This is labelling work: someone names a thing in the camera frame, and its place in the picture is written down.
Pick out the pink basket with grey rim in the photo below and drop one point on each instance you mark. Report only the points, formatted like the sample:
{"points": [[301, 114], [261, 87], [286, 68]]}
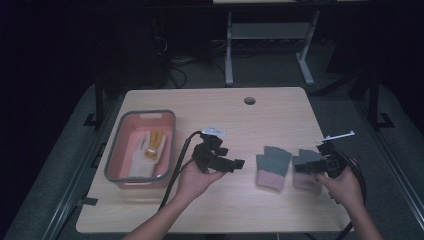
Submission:
{"points": [[125, 150]]}

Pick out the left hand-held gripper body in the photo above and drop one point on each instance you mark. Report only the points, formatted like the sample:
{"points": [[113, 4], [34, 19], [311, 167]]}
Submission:
{"points": [[205, 156]]}

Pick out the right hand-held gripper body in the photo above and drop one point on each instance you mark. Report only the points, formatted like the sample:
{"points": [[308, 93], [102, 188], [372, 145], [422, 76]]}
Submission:
{"points": [[335, 163]]}

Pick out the black metal stand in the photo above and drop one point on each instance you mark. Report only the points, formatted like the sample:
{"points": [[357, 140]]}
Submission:
{"points": [[99, 100], [374, 100]]}

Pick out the dark tape strip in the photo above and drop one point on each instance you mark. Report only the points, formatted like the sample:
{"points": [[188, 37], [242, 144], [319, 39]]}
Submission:
{"points": [[88, 201]]}

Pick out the grey and pink fingerless glove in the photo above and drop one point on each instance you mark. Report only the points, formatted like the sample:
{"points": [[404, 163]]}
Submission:
{"points": [[273, 161], [303, 183]]}

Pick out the person's right hand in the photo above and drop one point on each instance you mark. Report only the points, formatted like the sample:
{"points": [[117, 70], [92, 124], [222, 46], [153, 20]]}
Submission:
{"points": [[346, 190]]}

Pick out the white metal desk frame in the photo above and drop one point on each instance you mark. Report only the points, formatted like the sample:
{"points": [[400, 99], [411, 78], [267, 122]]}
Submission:
{"points": [[266, 30]]}

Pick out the person's left hand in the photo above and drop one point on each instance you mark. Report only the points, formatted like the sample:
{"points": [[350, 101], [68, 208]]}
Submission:
{"points": [[193, 183]]}

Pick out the beige glove with bear face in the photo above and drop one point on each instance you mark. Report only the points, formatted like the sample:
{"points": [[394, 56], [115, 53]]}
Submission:
{"points": [[143, 163]]}

